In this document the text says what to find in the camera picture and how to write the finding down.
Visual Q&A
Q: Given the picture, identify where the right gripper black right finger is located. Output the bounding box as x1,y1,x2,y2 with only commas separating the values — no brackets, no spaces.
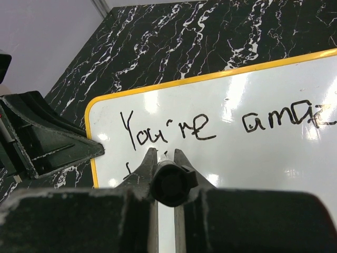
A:
173,148,337,253

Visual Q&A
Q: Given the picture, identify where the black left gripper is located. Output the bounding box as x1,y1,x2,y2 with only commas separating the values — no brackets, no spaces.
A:
1,91,105,182

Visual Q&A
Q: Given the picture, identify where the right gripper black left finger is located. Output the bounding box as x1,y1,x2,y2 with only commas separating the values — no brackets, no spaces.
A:
1,148,158,252

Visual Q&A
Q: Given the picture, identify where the white marker black cap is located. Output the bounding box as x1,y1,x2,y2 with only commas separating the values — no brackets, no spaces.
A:
150,153,199,207

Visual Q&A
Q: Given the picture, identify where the white board yellow frame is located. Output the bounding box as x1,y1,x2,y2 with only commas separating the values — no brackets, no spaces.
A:
85,49,336,252

